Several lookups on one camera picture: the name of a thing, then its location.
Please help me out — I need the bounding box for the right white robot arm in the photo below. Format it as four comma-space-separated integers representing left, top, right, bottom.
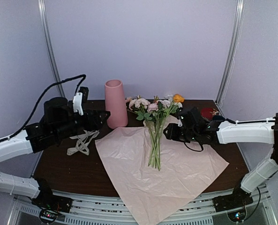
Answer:
163, 107, 278, 207

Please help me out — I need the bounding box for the aluminium corner post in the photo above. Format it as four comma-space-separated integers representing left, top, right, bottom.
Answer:
216, 0, 245, 107
37, 0, 68, 105

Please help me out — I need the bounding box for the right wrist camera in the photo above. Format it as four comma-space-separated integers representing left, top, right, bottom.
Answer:
177, 112, 186, 127

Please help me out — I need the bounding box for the artificial flower bouquet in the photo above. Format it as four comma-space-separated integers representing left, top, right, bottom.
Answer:
125, 94, 185, 170

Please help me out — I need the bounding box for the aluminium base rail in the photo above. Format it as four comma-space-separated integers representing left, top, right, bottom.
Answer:
6, 185, 278, 225

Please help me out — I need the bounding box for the cream ribbon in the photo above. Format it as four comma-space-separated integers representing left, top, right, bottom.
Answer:
67, 130, 99, 156

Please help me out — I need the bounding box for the right aluminium corner post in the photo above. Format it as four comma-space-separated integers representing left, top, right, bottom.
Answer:
216, 0, 245, 107

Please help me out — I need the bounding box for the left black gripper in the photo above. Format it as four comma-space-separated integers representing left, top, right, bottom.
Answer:
54, 108, 111, 140

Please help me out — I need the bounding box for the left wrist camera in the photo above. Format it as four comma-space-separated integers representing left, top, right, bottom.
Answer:
72, 87, 89, 116

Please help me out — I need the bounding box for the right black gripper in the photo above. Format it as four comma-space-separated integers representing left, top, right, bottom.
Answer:
164, 123, 198, 143

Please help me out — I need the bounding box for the left aluminium corner post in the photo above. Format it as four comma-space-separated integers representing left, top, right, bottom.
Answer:
37, 0, 68, 105

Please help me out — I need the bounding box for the pink tapered vase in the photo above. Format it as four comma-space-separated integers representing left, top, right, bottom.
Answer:
105, 80, 128, 129

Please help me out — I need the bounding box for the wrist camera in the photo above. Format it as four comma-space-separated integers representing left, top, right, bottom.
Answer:
177, 112, 186, 127
72, 87, 89, 116

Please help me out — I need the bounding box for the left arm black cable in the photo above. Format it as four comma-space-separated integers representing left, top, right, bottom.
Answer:
7, 74, 87, 139

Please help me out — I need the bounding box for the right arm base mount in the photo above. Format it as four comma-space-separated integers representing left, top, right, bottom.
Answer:
212, 194, 254, 223

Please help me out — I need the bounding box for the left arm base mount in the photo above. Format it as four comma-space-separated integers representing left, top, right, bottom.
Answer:
30, 195, 73, 225

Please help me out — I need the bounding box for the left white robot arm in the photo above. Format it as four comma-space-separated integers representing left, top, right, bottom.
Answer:
0, 94, 110, 208

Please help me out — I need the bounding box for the pink wrapping paper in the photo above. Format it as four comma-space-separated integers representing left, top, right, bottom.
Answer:
95, 127, 228, 225

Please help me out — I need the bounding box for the red floral plate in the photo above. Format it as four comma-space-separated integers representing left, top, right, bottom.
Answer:
201, 107, 221, 120

